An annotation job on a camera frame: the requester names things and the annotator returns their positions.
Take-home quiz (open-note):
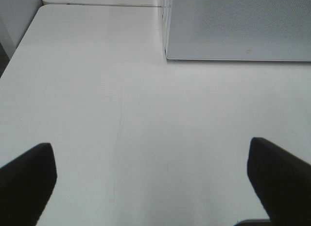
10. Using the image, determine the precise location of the white microwave door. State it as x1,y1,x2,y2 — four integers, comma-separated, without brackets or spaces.
166,0,311,62

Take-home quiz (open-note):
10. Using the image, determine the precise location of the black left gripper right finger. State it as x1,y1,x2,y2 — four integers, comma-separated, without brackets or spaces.
247,138,311,226

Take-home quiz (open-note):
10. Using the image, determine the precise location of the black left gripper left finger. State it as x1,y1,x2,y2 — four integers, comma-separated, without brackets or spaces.
0,143,57,226

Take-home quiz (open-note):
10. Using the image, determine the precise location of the white microwave oven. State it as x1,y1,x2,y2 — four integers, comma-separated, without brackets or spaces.
160,0,311,62

